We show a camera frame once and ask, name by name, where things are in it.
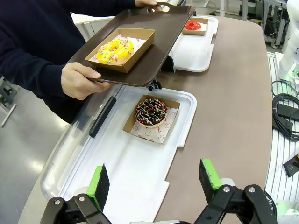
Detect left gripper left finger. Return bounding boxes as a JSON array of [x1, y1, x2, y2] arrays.
[[39, 163, 113, 224]]

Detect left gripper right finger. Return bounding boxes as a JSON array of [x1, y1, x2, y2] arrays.
[[192, 158, 278, 224]]

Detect yellow glazed sprinkle donut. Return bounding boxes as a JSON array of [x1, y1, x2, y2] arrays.
[[96, 38, 135, 65]]

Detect brown cardboard donut box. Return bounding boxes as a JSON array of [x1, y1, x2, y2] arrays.
[[181, 16, 209, 37], [85, 28, 156, 74], [122, 94, 181, 145]]

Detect white printed paper liner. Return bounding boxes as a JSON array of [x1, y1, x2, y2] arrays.
[[129, 106, 178, 145], [90, 34, 147, 66], [183, 22, 208, 33]]

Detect dark brown serving tray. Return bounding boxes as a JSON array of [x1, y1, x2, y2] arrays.
[[66, 2, 196, 88]]

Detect person's right forearm dark sleeve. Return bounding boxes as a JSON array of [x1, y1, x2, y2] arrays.
[[0, 30, 71, 99]]

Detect chocolate donut rainbow sprinkles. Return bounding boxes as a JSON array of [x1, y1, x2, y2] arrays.
[[135, 98, 169, 128]]

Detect red glazed donut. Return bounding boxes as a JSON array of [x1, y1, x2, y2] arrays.
[[184, 20, 201, 31]]

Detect person's torso dark sweater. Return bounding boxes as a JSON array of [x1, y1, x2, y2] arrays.
[[0, 0, 141, 124]]

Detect person's right hand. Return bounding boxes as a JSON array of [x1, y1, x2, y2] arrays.
[[61, 62, 112, 100]]

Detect person's left hand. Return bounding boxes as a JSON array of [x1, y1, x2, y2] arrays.
[[135, 0, 157, 7]]

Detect white tray base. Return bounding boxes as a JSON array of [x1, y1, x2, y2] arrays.
[[163, 15, 219, 73], [58, 85, 198, 224]]

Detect black flat mounting plate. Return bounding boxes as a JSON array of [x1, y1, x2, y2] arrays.
[[276, 103, 294, 132]]

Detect white desk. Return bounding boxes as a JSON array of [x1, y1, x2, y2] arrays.
[[71, 13, 115, 44]]

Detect aluminium profile rack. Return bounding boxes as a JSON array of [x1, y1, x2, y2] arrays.
[[240, 0, 292, 49]]

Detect ribbed aluminium base plate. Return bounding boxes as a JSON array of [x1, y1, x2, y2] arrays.
[[264, 51, 299, 203]]

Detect clear dome lid black handle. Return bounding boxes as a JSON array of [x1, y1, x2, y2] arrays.
[[39, 78, 164, 201]]

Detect black coiled cable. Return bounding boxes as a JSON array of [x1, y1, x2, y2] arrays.
[[271, 80, 299, 141]]

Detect grey metal cart frame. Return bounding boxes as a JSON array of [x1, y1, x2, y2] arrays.
[[0, 76, 17, 128]]

